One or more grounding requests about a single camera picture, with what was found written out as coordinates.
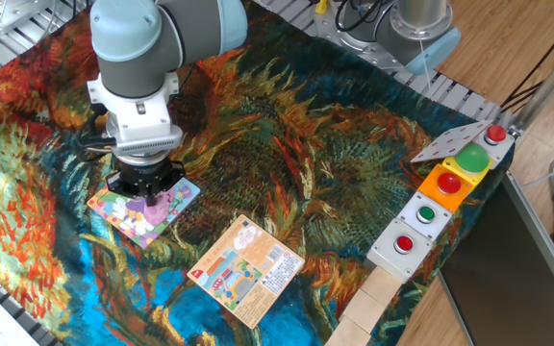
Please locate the sunflower painting tablecloth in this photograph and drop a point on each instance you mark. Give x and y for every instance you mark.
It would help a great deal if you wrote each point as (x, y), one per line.
(330, 144)

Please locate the grey green-button box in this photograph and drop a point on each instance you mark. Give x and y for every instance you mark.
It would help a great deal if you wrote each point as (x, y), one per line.
(425, 214)

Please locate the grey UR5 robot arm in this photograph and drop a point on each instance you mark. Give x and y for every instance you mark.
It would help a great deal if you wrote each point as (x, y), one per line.
(137, 48)

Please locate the dark grey panel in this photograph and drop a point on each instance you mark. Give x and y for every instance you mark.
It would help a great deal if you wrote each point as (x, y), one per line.
(508, 279)

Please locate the yellow plastic clip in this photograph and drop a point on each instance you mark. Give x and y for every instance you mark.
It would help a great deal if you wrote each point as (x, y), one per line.
(321, 7)

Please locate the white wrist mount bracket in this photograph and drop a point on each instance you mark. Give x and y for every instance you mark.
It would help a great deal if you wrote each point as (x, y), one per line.
(142, 125)

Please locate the orange vehicle puzzle board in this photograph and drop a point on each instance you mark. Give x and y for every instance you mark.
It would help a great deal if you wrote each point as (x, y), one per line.
(248, 269)

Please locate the light wooden block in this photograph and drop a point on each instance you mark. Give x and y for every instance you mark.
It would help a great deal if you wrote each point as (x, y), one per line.
(362, 310)
(346, 334)
(380, 286)

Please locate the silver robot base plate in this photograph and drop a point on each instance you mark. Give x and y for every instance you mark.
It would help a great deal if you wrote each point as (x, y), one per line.
(378, 60)

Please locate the yellow green-dome button box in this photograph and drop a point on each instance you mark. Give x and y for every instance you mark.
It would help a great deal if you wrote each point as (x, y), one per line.
(471, 157)

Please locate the small grey red-button box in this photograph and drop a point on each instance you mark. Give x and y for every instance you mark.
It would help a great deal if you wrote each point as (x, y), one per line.
(495, 134)

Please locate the colourful girl puzzle board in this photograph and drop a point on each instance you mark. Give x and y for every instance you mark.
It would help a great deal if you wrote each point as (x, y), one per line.
(133, 216)

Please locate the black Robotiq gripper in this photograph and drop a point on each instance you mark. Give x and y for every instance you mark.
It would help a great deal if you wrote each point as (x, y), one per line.
(144, 175)

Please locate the aluminium corner post beam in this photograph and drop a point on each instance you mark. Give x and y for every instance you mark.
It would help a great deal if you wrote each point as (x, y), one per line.
(546, 86)

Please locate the large grey red-button box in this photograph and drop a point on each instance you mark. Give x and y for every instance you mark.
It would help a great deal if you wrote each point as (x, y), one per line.
(392, 254)

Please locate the white card with red dots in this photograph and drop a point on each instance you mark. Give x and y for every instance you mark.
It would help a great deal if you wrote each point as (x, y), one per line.
(450, 141)

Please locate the silver perforated metal plate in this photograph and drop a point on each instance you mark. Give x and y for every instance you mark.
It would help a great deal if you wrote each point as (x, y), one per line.
(12, 14)

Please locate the orange red-button box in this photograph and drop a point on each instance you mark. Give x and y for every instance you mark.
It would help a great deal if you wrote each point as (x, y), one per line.
(448, 183)

